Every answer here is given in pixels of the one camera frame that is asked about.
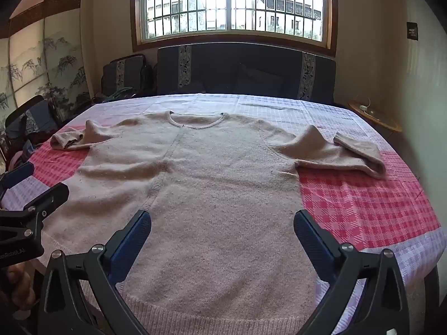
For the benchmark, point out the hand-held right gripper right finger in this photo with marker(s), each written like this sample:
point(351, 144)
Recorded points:
point(314, 247)

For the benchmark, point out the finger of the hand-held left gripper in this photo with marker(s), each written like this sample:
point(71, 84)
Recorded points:
point(52, 199)
point(17, 177)

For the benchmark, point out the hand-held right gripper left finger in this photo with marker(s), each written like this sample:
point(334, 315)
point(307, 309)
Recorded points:
point(131, 247)

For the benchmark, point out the beige knitted sweater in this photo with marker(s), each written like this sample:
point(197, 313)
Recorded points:
point(216, 199)

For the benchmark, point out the pile of dark clothes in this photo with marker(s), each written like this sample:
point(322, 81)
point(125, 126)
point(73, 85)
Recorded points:
point(21, 151)

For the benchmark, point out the person's left hand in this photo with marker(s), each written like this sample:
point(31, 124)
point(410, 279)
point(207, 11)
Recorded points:
point(22, 286)

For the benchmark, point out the pink checked bedsheet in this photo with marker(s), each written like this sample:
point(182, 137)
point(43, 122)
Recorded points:
point(349, 199)

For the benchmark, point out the painted folding screen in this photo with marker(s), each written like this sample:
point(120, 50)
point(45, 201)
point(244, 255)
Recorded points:
point(59, 59)

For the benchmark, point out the green cloth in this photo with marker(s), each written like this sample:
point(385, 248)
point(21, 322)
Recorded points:
point(120, 93)

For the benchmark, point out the round wooden side table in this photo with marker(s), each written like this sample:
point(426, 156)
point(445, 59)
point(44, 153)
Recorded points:
point(379, 120)

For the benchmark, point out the dark blue armchair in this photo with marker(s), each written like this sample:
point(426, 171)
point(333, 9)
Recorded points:
point(131, 73)

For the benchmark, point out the dark blue sofa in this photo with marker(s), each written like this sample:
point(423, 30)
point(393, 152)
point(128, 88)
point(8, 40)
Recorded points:
point(251, 56)

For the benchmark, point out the barred window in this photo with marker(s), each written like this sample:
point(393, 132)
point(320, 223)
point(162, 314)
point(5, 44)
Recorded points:
point(188, 7)

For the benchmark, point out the dark wall panel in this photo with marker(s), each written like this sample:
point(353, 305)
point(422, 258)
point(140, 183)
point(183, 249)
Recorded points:
point(412, 30)

